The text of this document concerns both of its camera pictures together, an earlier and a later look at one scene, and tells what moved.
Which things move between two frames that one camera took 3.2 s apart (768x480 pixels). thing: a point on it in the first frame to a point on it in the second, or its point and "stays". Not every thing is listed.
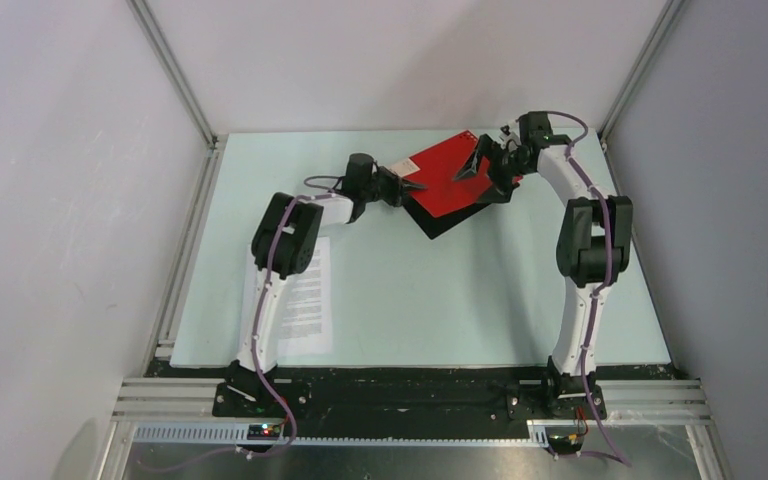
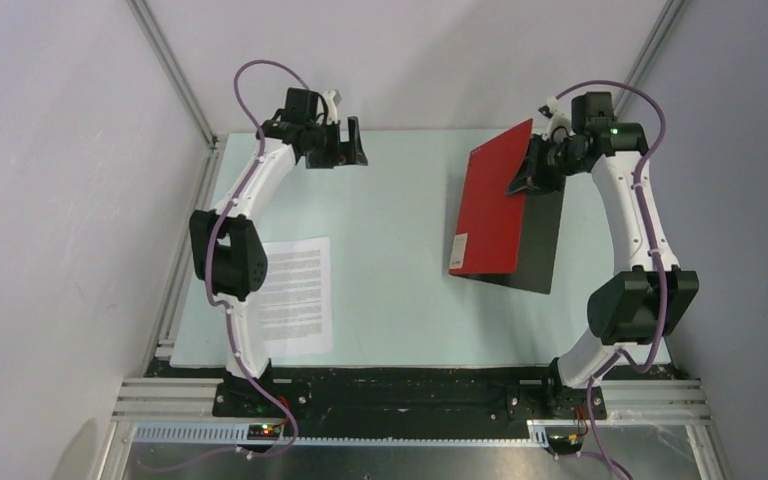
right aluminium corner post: x=669 y=12 stays
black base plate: x=415 y=394 stays
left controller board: x=263 y=432 stays
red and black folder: x=446 y=201 to x=505 y=238
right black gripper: x=486 y=145 to x=530 y=175
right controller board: x=565 y=443 stays
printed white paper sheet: x=305 y=321 stays
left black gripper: x=396 y=185 to x=342 y=151
